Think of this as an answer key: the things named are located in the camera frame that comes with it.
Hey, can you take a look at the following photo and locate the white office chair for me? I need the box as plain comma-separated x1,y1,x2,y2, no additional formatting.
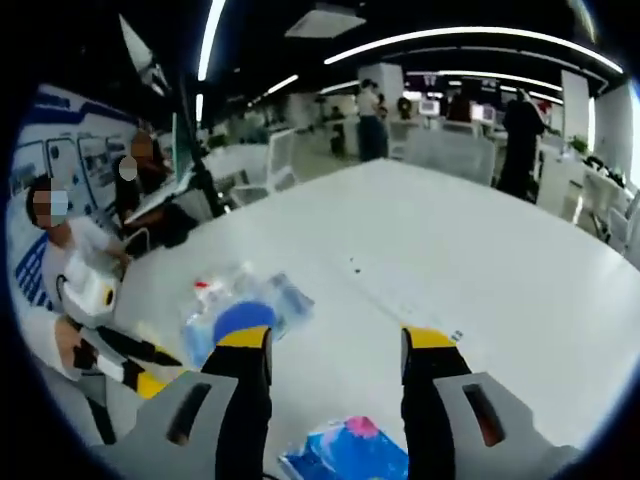
267,127,299,194

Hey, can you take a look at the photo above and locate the blue plastic packet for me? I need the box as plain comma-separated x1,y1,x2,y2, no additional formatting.
278,414,410,480

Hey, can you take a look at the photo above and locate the ceiling air vent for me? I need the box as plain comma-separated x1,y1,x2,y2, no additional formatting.
284,2,369,39

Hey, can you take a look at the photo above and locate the black tripod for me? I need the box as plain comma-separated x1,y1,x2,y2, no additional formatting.
172,74,227,219

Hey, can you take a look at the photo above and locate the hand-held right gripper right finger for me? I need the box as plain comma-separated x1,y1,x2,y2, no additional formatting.
399,324,584,480

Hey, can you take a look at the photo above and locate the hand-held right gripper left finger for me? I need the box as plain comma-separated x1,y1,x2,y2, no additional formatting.
92,324,275,480

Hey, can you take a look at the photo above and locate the bagged blue mouse pad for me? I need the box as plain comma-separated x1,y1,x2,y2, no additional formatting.
180,272,317,369

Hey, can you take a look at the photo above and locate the white table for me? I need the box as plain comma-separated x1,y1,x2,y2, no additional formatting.
114,157,640,480

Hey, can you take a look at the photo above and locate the person's white shirt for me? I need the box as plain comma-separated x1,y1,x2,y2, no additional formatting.
39,219,126,314

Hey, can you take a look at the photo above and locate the white desk partition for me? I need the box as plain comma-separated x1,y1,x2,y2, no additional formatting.
404,119,496,186

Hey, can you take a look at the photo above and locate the curved ceiling light strip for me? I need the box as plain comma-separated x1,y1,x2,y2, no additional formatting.
323,27,625,74

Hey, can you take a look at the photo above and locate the seated person in white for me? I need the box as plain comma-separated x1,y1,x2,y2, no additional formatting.
9,84,126,306

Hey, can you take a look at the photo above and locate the clear plastic water bottle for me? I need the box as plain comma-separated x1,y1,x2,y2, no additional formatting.
192,259,266,314

